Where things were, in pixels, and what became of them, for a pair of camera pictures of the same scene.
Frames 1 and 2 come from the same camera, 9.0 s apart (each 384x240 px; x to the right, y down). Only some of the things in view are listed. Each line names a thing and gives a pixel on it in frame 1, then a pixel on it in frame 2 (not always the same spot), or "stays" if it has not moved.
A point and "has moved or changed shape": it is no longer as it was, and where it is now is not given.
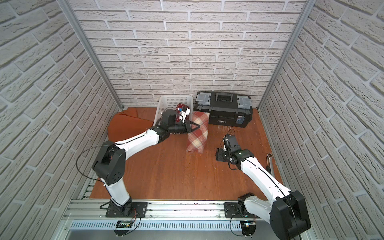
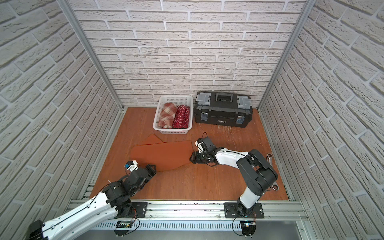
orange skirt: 130,122 to 163,155
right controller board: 248,227 stays
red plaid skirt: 197,139 has moved or changed shape
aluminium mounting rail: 92,210 stays
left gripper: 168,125 to 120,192
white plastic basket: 165,102 stays
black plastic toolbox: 225,109 stays
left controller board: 123,227 stays
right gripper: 219,154 to 196,159
